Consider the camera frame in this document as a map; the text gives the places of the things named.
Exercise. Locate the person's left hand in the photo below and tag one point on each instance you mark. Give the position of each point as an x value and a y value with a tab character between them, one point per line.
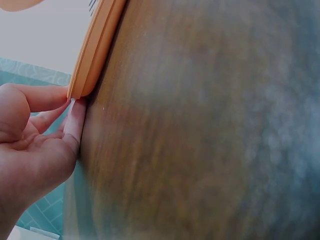
37	160

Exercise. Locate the person's left fingers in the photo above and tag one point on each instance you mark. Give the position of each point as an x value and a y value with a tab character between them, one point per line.
75	120

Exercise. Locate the orange plastic tray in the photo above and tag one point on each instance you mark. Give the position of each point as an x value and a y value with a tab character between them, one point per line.
97	47

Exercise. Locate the person's left thumb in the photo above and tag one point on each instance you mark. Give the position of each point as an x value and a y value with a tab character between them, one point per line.
12	110

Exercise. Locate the orange round object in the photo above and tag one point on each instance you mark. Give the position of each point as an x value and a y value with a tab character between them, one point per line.
17	4

